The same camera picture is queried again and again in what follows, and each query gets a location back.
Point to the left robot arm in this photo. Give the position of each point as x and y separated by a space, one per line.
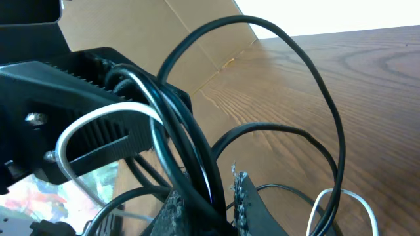
29 32

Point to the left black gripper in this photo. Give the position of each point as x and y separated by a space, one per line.
29 130

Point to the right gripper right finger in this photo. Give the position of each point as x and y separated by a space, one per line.
251 216

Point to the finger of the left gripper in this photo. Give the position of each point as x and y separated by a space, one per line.
88 71

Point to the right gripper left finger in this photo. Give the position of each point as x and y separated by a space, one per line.
172 219

